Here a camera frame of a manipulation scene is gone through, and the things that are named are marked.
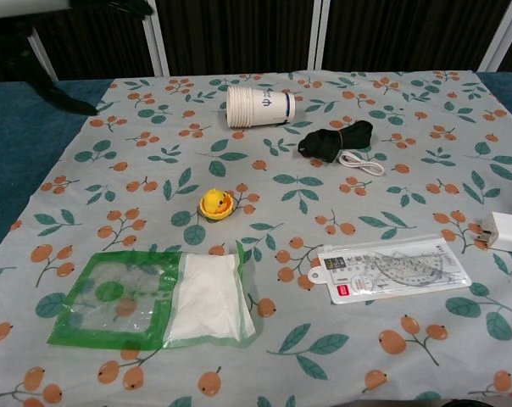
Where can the white partition frame post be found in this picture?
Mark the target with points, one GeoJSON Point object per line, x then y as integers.
{"type": "Point", "coordinates": [44, 57]}
{"type": "Point", "coordinates": [504, 38]}
{"type": "Point", "coordinates": [318, 36]}
{"type": "Point", "coordinates": [157, 42]}

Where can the yellow flower-shaped dish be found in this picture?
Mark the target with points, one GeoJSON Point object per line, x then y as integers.
{"type": "Point", "coordinates": [215, 214]}

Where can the ruler set in clear pouch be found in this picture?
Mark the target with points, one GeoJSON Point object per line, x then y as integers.
{"type": "Point", "coordinates": [391, 271]}

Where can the white power adapter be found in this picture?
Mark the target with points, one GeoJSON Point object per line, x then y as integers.
{"type": "Point", "coordinates": [508, 232]}

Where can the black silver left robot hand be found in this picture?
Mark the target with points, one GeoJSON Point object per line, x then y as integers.
{"type": "Point", "coordinates": [65, 98]}

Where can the yellow chick toy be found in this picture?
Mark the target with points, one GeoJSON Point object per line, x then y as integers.
{"type": "Point", "coordinates": [216, 201]}

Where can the green bag with white powder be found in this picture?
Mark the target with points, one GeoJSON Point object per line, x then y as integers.
{"type": "Point", "coordinates": [154, 297]}

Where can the floral fruit print tablecloth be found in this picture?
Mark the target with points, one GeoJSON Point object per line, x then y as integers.
{"type": "Point", "coordinates": [281, 237]}

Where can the stack of white paper cups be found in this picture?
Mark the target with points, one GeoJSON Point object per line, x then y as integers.
{"type": "Point", "coordinates": [260, 106]}

